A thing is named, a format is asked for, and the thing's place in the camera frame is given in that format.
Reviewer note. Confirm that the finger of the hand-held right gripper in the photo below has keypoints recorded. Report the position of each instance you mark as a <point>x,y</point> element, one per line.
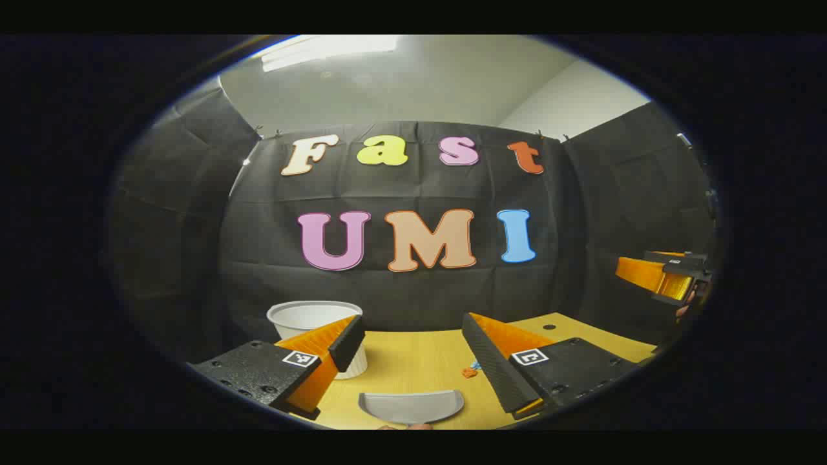
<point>646,276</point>
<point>675,260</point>

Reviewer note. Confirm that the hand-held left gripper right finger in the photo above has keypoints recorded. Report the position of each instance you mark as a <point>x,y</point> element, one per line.
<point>491,365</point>

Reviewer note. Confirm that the wooden desktop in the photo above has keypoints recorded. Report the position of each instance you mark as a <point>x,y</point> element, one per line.
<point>413,361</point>

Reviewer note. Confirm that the grey dustpan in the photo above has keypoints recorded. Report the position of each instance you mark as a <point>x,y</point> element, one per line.
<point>410,407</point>

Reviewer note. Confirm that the black backdrop cloth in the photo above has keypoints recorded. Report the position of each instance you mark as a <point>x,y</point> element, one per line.
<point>420,290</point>

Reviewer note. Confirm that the white ribbed garbage bin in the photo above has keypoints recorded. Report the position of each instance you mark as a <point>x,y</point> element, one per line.
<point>310,318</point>

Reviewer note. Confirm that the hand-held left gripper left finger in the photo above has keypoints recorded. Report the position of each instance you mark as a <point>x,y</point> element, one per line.
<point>349,342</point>

